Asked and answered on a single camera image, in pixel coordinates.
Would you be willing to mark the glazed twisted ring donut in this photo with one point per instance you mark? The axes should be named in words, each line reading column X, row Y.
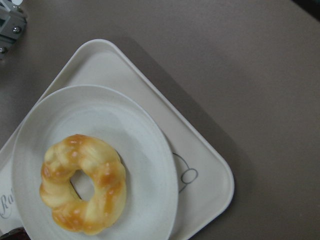
column 102, row 164

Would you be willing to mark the cream rectangular tray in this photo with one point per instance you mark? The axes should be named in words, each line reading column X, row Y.
column 205, row 183

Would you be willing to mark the white round plate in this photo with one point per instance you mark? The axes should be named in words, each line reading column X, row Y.
column 103, row 113

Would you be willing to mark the dark red object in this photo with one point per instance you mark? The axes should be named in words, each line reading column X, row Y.
column 15, row 234

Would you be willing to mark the grey metal bracket with screws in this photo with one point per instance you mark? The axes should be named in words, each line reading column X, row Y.
column 12, row 24

